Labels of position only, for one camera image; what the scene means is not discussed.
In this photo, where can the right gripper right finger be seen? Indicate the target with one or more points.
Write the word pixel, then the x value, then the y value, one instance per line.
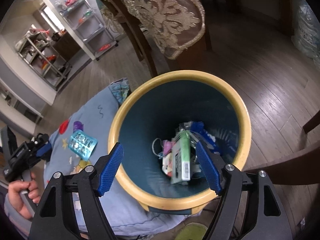
pixel 264 217

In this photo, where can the teal blister pack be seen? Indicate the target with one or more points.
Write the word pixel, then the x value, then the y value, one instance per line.
pixel 82 144

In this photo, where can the green slipper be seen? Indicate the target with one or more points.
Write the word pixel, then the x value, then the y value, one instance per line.
pixel 192 231

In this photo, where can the white wheeled shelf cart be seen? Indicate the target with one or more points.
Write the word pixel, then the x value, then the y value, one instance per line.
pixel 84 21

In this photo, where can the green white carton box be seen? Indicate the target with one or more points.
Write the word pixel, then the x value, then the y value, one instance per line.
pixel 181 158

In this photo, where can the blue face mask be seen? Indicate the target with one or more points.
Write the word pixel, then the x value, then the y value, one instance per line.
pixel 157 148

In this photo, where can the wooden armchair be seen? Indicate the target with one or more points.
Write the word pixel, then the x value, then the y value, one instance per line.
pixel 299 168

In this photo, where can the teal bin with yellow rim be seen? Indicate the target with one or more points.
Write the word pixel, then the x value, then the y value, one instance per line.
pixel 162 107

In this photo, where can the pink snack wrapper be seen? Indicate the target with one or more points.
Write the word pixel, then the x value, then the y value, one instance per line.
pixel 167 147

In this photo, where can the light blue cartoon cloth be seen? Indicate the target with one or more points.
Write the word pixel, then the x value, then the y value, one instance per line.
pixel 125 216

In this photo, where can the grey metal shelf rack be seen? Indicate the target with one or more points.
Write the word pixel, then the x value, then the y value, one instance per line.
pixel 37 50

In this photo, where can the large clear water bottle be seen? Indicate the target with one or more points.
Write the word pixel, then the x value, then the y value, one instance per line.
pixel 306 35

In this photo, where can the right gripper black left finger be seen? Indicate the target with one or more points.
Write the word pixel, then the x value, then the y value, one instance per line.
pixel 55 215

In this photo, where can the wooden chair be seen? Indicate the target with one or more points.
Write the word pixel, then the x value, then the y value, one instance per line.
pixel 131 27

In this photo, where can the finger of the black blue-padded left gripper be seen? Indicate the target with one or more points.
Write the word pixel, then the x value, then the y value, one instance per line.
pixel 43 153
pixel 40 139

